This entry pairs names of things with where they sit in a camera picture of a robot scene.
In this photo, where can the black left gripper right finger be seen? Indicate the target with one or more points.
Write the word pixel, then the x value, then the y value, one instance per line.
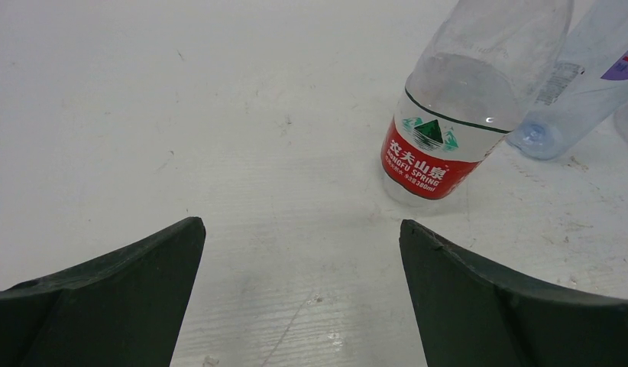
pixel 472 311

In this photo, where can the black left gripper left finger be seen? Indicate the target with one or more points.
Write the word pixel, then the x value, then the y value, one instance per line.
pixel 123 308

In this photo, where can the red label clear bottle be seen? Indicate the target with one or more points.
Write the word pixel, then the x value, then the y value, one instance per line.
pixel 469 89

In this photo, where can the clear bottle white cap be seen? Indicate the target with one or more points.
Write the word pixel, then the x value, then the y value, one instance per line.
pixel 588 83

